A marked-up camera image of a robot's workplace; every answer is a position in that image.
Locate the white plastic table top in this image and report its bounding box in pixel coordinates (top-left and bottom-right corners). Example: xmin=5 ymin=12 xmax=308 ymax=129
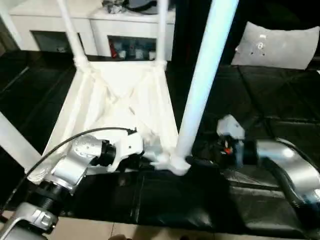
xmin=26 ymin=59 xmax=192 ymax=186

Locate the white plastic table leg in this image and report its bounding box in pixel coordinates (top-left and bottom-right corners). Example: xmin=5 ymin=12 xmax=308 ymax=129
xmin=154 ymin=0 xmax=168 ymax=65
xmin=0 ymin=111 xmax=42 ymax=173
xmin=174 ymin=0 xmax=241 ymax=161
xmin=56 ymin=0 xmax=88 ymax=66

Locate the black work mat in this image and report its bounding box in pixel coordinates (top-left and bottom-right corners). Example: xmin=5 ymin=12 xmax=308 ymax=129
xmin=0 ymin=49 xmax=320 ymax=238

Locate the grey printed cushion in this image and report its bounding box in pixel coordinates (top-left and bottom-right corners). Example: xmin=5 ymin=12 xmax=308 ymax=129
xmin=231 ymin=21 xmax=320 ymax=71

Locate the black sofa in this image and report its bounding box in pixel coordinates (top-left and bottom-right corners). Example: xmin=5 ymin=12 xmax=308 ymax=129
xmin=172 ymin=0 xmax=320 ymax=67

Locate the white cabinet with glass doors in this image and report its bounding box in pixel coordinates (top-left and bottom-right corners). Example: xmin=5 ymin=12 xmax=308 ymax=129
xmin=0 ymin=0 xmax=176 ymax=62

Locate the metal parts clutter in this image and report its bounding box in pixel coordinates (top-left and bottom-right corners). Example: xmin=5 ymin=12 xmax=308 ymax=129
xmin=103 ymin=0 xmax=128 ymax=14

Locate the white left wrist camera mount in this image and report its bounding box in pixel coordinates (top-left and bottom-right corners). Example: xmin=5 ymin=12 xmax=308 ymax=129
xmin=107 ymin=131 xmax=146 ymax=173

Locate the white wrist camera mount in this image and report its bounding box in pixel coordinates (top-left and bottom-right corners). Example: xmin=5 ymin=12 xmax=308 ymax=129
xmin=216 ymin=114 xmax=246 ymax=168
xmin=107 ymin=131 xmax=146 ymax=173

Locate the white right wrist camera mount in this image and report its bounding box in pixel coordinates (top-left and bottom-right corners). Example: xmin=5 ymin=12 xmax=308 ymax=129
xmin=216 ymin=114 xmax=246 ymax=168

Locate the grey helmet with black strap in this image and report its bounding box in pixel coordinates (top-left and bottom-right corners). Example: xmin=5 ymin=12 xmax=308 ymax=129
xmin=127 ymin=0 xmax=176 ymax=12

